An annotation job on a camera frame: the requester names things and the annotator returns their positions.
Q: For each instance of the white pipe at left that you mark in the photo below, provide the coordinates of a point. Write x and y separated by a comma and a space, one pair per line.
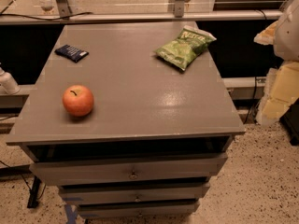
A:
8, 82

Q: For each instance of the black stand foot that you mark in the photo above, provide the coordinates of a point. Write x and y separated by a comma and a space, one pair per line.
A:
33, 193

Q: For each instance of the top grey drawer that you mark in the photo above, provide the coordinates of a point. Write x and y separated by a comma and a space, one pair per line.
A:
68, 173

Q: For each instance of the grey metal rail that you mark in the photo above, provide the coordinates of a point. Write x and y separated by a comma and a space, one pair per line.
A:
87, 17

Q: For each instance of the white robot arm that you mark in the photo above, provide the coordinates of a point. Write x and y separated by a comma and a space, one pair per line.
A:
286, 39

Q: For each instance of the dark blue snack packet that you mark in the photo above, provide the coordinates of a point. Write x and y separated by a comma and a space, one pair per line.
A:
71, 53

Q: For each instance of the green jalapeno chip bag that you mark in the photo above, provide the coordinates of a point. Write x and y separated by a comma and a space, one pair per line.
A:
182, 51

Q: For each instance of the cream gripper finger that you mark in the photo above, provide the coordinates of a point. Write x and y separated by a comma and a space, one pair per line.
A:
281, 90
266, 36

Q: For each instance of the grey drawer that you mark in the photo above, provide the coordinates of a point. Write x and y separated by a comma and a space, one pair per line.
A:
135, 194
68, 173
138, 209

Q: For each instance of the bottom grey drawer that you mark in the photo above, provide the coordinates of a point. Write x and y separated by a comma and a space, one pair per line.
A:
138, 209

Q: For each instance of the middle grey drawer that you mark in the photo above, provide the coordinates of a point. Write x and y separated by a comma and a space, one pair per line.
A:
135, 194

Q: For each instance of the red apple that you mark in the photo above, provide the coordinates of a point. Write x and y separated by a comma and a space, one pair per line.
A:
78, 100

